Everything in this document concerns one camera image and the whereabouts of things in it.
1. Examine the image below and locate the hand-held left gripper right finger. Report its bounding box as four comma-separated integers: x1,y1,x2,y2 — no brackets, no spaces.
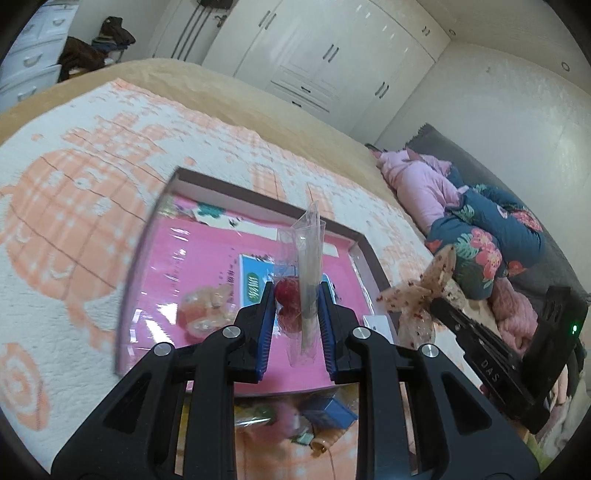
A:
318,281,541,480

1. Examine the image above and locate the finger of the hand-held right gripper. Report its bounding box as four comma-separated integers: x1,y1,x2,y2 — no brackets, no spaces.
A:
433,298,528,371
435,311,533,417

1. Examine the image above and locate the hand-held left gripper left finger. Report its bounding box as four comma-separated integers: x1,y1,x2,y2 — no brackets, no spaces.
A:
51,281,278,480

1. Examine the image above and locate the clear bag with red bead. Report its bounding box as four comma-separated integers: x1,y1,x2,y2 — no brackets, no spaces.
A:
272,182,328,367

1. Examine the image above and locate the brown box with pink lining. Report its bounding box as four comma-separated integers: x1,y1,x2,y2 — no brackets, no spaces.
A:
113,167,398,398

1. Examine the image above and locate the pink knit blanket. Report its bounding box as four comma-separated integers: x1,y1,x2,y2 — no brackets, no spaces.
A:
489,277,541,356

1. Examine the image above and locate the small white packet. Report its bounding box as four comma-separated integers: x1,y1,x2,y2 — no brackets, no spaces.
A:
362,315,393,344

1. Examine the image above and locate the blue printed card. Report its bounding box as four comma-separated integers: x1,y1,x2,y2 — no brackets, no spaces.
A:
238,253,333,308

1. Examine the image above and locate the small blue packet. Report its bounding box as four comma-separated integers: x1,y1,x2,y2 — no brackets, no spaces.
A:
302,397,358,432

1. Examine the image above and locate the pink hair accessory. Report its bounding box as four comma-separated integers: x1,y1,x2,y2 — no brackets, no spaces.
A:
272,401,315,439

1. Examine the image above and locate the grey blanket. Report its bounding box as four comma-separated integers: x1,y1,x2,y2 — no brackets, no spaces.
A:
406,122,591,305

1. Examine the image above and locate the pink clothing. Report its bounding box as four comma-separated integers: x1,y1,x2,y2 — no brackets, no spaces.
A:
376,148,462,232

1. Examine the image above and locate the beige bed sheet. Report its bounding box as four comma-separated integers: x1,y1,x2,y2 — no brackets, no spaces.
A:
0,58,430,241

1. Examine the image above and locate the white wardrobe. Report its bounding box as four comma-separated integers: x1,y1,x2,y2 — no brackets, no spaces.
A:
201,0,451,144

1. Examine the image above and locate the white door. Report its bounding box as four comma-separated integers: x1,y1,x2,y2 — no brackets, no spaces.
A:
150,0,241,65

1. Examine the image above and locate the brown garment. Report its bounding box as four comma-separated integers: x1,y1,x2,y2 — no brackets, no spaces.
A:
58,36,109,83

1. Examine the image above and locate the pile of folded clothes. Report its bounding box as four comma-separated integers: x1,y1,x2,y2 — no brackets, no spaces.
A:
91,16,137,52

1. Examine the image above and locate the white drawer unit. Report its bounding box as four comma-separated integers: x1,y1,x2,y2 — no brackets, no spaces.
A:
0,0,81,114

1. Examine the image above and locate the hanging bag with straps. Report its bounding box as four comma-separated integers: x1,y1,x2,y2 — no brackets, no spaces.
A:
173,0,227,61

